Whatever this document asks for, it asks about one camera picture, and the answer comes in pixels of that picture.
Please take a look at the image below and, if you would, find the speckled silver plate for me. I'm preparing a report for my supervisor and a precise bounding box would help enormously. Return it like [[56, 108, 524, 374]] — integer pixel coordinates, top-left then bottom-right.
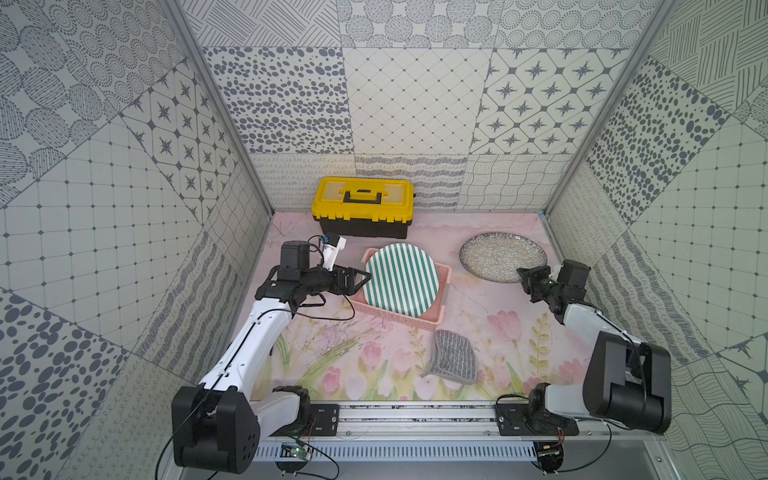
[[459, 232, 547, 284]]

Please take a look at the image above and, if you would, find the green striped plate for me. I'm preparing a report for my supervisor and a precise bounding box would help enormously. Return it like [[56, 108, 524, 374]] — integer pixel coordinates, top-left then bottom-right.
[[363, 243, 440, 318]]

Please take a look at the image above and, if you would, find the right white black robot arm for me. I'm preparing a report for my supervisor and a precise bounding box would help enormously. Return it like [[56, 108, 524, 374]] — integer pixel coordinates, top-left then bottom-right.
[[517, 260, 672, 434]]

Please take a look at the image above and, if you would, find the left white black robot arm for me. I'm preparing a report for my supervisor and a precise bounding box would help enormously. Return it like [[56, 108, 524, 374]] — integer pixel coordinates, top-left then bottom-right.
[[167, 234, 371, 474]]

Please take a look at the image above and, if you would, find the yellow black toolbox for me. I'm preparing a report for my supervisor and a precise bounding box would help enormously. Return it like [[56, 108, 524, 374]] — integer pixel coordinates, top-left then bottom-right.
[[311, 177, 415, 239]]

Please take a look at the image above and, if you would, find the pink plastic basket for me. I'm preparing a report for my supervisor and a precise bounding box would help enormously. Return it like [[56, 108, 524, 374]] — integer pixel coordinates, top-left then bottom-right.
[[351, 248, 452, 332]]

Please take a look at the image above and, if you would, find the right black module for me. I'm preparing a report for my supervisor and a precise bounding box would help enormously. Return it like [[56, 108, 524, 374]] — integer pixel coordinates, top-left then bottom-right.
[[532, 442, 564, 474]]

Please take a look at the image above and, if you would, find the left circuit board module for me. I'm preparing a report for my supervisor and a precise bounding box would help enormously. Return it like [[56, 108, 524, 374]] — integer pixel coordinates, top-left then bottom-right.
[[275, 443, 313, 474]]

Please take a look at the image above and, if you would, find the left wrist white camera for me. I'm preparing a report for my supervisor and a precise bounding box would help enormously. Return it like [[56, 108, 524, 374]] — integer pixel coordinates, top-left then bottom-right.
[[321, 233, 346, 271]]

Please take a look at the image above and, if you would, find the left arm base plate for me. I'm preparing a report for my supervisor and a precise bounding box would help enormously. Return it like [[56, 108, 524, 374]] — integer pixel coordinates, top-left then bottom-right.
[[271, 403, 340, 437]]

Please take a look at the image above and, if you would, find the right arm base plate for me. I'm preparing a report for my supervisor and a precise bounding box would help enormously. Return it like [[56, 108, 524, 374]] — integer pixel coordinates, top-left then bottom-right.
[[494, 403, 580, 437]]

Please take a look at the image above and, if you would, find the aluminium mounting rail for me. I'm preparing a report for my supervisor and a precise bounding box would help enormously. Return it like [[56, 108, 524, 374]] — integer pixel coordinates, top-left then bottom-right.
[[169, 400, 666, 443]]

